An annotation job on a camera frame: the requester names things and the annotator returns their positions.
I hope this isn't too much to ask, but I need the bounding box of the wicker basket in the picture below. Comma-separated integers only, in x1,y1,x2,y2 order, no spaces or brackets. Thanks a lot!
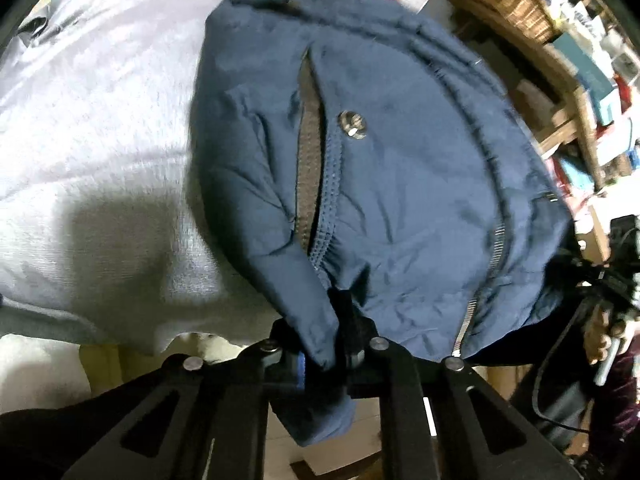
452,0,563,43

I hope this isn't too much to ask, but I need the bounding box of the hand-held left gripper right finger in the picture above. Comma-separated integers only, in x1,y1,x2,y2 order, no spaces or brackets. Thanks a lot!
327,287,586,480

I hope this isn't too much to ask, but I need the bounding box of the teal cardboard box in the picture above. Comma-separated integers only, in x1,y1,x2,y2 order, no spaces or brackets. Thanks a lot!
550,32,618,126

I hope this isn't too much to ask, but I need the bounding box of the person's right hand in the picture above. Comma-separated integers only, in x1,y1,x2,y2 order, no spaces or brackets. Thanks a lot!
584,305,628,367

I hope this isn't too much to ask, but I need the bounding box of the cream leather sofa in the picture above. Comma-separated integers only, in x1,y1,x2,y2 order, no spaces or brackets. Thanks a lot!
0,330,273,416

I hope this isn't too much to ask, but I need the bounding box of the navy puffer jacket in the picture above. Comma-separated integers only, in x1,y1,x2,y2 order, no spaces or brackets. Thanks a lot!
190,0,573,448

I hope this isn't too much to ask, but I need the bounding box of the wooden shelf with clutter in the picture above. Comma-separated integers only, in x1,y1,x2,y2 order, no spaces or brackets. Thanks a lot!
445,0,608,191

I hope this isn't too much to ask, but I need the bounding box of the person's dark patterned clothing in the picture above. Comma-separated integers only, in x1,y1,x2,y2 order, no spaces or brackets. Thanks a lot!
587,330,640,480

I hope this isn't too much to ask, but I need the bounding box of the black cable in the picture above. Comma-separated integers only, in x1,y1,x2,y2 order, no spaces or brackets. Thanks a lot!
531,295,593,433

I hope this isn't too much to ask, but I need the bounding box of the grey blanket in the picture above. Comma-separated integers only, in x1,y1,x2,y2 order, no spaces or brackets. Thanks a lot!
0,0,331,356

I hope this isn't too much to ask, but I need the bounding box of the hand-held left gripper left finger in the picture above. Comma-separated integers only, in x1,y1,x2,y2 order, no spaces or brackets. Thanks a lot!
60,320,307,480

